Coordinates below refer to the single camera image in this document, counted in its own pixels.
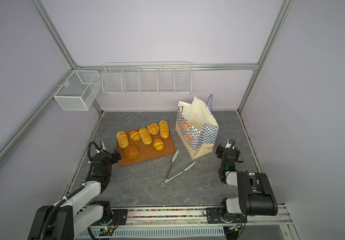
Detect orange round bun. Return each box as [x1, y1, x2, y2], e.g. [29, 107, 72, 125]
[123, 145, 139, 160]

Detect blue checkered paper bag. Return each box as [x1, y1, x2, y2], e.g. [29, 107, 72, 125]
[175, 95, 219, 160]

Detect yellow bread roll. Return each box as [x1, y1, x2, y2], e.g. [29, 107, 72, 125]
[129, 130, 141, 141]

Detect orange croissant bread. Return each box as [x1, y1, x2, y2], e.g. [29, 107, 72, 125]
[153, 139, 164, 151]

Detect pale muffin bread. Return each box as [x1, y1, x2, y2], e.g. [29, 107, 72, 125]
[147, 123, 159, 135]

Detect metal tongs with white tips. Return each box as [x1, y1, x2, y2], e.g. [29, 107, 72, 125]
[160, 150, 196, 188]

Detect ridged long bread loaf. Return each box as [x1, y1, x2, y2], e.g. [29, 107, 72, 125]
[159, 120, 170, 139]

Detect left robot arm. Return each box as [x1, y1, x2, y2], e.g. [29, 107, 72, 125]
[28, 149, 121, 240]

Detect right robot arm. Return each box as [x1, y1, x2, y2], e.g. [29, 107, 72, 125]
[215, 142, 278, 222]

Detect brown plastic tray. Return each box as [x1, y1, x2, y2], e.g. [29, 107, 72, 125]
[116, 130, 175, 167]

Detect white mesh box basket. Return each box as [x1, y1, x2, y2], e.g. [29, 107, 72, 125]
[54, 70, 101, 111]

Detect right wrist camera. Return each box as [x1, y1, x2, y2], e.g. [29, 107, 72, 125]
[225, 138, 236, 149]

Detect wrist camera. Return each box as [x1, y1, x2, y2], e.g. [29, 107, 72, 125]
[225, 138, 236, 149]
[98, 142, 110, 155]

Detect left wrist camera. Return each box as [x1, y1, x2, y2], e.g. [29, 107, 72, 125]
[98, 142, 110, 155]

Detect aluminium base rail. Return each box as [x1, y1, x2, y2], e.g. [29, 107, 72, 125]
[37, 205, 294, 240]

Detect white wire shelf basket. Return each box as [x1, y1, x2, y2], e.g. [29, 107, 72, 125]
[101, 69, 192, 94]

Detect aluminium frame post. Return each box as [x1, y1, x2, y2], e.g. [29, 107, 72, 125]
[74, 62, 259, 71]

